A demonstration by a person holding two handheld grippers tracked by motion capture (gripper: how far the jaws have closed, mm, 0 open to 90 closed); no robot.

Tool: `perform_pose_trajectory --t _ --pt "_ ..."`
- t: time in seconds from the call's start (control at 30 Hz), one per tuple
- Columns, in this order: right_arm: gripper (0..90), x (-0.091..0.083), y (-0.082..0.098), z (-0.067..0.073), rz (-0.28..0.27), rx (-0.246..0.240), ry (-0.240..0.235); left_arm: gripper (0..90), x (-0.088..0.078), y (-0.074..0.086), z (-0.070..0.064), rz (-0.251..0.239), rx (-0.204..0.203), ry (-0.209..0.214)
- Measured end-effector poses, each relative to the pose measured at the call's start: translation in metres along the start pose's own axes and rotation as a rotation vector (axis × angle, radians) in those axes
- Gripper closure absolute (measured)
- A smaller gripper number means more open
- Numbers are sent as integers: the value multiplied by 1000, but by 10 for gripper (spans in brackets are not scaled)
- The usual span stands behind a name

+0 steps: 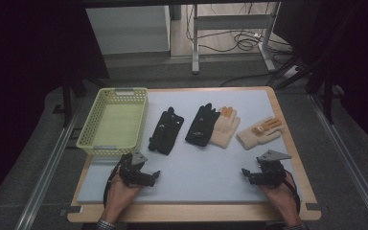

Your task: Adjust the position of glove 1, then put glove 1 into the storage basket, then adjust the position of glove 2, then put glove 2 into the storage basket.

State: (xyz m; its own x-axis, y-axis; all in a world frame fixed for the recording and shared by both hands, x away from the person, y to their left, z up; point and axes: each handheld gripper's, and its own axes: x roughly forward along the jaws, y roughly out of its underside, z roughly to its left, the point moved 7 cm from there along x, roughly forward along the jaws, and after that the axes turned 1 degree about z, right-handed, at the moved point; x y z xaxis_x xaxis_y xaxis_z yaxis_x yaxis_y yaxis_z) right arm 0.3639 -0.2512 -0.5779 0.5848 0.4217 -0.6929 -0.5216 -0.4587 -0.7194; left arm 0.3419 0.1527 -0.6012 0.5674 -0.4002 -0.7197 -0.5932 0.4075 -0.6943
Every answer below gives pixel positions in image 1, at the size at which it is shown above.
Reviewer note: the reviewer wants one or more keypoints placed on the aluminium rail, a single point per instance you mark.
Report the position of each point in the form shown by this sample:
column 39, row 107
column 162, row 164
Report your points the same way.
column 351, row 166
column 44, row 179

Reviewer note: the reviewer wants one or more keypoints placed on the white metal desk frame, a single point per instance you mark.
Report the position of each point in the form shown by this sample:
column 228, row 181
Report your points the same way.
column 230, row 22

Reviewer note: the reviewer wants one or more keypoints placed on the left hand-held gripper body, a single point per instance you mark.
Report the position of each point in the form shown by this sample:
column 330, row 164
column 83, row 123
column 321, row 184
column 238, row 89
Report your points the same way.
column 137, row 174

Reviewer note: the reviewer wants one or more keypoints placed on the black tripod stand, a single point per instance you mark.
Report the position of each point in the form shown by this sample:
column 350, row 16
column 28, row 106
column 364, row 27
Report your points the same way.
column 316, row 76

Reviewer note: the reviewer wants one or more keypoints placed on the black glove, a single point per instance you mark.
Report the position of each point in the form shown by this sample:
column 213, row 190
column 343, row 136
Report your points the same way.
column 166, row 132
column 202, row 126

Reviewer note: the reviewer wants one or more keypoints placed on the person's right hand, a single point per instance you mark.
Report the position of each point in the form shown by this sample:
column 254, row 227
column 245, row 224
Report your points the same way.
column 281, row 199

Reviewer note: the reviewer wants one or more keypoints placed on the beige knit glove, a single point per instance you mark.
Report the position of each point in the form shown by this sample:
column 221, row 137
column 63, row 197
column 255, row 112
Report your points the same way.
column 258, row 134
column 225, row 127

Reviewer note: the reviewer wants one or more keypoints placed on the person's left hand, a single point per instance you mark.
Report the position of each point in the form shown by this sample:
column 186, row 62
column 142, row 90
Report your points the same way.
column 119, row 198

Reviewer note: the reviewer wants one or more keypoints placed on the pale grey foam mat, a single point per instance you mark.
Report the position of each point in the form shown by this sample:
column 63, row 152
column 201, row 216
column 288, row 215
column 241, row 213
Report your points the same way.
column 198, row 172

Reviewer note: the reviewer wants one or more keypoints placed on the white cabinet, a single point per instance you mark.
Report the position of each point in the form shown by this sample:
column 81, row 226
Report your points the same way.
column 127, row 30

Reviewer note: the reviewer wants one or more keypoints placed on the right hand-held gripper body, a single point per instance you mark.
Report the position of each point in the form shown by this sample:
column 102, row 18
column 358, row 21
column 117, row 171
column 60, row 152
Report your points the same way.
column 268, row 174

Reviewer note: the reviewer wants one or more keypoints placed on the pale green plastic basket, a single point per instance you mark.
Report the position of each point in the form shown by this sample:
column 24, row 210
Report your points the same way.
column 115, row 126

